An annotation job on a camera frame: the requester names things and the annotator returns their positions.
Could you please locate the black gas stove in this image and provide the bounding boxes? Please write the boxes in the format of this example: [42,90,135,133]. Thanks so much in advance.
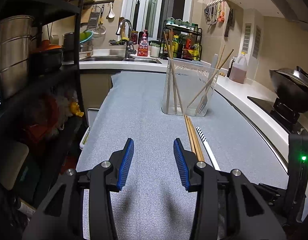
[247,96,308,136]

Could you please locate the black condiment rack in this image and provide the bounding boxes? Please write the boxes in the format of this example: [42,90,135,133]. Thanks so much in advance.
[159,18,202,61]

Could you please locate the plastic oil jug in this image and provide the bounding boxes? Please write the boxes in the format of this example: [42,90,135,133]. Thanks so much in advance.
[229,52,248,83]

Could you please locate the hanging cleaver knife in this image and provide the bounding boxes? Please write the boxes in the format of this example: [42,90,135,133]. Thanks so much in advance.
[224,8,234,37]

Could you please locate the white ceramic spoon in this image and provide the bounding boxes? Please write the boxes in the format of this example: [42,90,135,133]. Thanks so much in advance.
[196,126,221,171]

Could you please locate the green and blue bowls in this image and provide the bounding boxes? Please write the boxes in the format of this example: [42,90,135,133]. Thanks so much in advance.
[79,30,94,44]

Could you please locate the black shelving unit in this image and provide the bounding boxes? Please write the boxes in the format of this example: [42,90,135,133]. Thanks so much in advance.
[0,0,84,188]

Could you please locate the red dish soap bottle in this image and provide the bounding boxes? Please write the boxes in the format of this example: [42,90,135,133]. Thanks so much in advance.
[137,30,149,57]

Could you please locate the grey table mat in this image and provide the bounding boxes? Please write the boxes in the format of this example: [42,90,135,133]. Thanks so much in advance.
[77,72,288,239]

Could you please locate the hanging utensils on rail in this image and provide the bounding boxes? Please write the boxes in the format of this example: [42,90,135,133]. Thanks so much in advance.
[204,0,226,25]

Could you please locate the hanging metal grater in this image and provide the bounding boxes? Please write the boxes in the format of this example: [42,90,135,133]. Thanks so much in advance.
[87,5,101,30]

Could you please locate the hanging white ladle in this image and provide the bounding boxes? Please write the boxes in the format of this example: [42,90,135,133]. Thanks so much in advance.
[106,2,115,20]

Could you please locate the steel pot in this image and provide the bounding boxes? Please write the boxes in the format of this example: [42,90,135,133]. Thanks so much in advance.
[0,15,34,98]

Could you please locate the white jar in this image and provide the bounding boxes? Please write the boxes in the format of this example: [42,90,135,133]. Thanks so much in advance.
[150,43,161,58]

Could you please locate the chrome kitchen faucet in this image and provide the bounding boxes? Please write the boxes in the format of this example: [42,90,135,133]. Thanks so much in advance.
[115,17,137,60]

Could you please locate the fork with grey handle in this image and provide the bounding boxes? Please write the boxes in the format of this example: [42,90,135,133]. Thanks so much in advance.
[195,54,219,114]

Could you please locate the black wok with lid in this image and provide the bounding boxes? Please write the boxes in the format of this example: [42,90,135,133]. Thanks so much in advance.
[269,66,308,113]

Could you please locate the clear plastic utensil holder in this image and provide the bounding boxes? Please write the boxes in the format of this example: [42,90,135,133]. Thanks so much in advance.
[162,59,220,117]

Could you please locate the stainless steel sink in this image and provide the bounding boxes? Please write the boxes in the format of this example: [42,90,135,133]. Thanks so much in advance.
[80,56,161,64]

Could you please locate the window frame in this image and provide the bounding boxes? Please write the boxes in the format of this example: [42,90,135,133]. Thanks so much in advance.
[121,0,194,40]

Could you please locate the red jar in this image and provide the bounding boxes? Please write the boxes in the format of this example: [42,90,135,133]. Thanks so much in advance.
[130,30,138,45]

